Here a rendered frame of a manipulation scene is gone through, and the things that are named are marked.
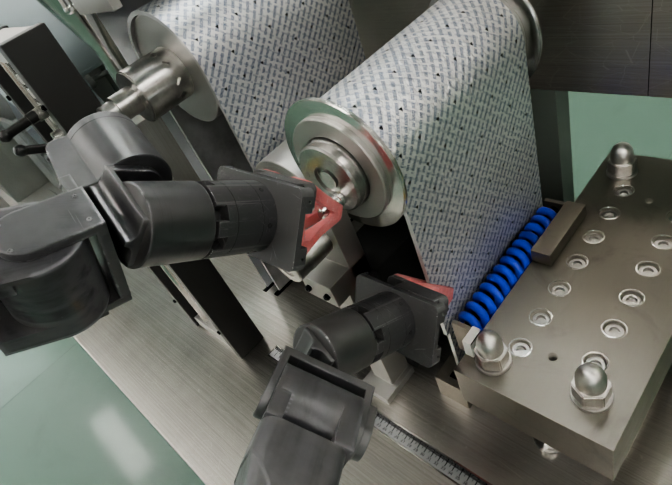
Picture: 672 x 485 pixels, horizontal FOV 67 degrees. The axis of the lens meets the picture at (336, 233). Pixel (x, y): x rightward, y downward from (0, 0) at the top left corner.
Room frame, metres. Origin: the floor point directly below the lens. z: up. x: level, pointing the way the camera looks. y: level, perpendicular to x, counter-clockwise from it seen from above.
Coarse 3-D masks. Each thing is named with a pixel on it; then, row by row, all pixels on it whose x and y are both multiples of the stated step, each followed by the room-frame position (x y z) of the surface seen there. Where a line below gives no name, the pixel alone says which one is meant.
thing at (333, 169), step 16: (320, 144) 0.41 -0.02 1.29; (336, 144) 0.40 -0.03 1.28; (304, 160) 0.43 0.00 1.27; (320, 160) 0.41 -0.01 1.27; (336, 160) 0.39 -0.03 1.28; (352, 160) 0.39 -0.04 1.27; (304, 176) 0.44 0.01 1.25; (320, 176) 0.42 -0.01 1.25; (336, 176) 0.40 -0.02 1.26; (352, 176) 0.38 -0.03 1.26; (336, 192) 0.41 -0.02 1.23; (352, 192) 0.38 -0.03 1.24; (368, 192) 0.39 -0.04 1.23; (352, 208) 0.39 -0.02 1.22
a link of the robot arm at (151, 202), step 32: (96, 192) 0.32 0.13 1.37; (128, 192) 0.31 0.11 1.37; (160, 192) 0.30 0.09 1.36; (192, 192) 0.31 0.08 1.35; (128, 224) 0.29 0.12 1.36; (160, 224) 0.28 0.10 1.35; (192, 224) 0.29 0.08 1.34; (128, 256) 0.28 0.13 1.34; (160, 256) 0.28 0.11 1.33; (192, 256) 0.29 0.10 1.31
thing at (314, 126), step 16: (304, 128) 0.44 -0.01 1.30; (320, 128) 0.42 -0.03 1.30; (336, 128) 0.40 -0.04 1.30; (304, 144) 0.45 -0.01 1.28; (352, 144) 0.39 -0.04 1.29; (368, 160) 0.38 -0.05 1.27; (368, 176) 0.38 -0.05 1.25; (384, 176) 0.37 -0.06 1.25; (384, 192) 0.37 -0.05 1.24; (368, 208) 0.40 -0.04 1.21; (384, 208) 0.38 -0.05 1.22
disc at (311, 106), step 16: (288, 112) 0.46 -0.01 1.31; (304, 112) 0.44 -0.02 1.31; (320, 112) 0.42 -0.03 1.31; (336, 112) 0.40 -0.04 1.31; (352, 112) 0.39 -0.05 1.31; (288, 128) 0.47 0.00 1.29; (352, 128) 0.39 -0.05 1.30; (368, 128) 0.38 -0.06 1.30; (288, 144) 0.48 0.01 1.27; (368, 144) 0.38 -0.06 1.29; (384, 144) 0.37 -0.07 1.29; (384, 160) 0.37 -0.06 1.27; (400, 176) 0.36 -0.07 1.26; (400, 192) 0.36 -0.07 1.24; (400, 208) 0.37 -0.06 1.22; (368, 224) 0.41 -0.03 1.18; (384, 224) 0.39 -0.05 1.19
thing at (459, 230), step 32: (512, 128) 0.47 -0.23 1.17; (480, 160) 0.43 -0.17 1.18; (512, 160) 0.46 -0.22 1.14; (448, 192) 0.40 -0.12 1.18; (480, 192) 0.43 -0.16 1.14; (512, 192) 0.46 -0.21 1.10; (416, 224) 0.37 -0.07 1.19; (448, 224) 0.40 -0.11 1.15; (480, 224) 0.42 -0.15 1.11; (512, 224) 0.45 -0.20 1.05; (448, 256) 0.39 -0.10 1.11; (480, 256) 0.42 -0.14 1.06; (448, 320) 0.37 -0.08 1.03
